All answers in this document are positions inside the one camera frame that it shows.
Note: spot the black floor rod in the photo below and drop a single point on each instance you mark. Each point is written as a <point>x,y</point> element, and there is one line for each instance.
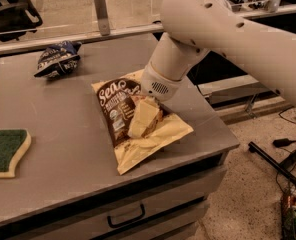
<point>253,148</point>

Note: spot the metal railing post left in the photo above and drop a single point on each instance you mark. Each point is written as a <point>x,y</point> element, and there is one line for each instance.
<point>102,17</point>

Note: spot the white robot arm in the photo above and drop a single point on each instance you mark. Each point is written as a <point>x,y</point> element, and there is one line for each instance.
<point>193,28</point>

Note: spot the black drawer handle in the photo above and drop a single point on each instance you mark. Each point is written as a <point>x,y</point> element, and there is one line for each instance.
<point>126,216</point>

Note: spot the green yellow sponge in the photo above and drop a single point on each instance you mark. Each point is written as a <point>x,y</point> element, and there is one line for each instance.
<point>14,144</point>

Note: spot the brown sea salt chip bag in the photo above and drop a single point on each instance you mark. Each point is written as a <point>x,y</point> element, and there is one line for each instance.
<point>117,99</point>

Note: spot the basket of items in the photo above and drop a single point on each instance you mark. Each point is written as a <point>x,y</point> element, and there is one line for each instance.
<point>288,215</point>

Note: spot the blue chip bag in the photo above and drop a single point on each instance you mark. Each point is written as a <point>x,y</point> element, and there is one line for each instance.
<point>58,60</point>

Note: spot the black office chair left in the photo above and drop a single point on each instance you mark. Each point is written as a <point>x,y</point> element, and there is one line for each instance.
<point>17,17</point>

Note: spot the grey drawer front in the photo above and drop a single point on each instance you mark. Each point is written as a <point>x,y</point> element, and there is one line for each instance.
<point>168,207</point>

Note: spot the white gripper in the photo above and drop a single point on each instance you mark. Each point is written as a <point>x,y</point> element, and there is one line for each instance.
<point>157,84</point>

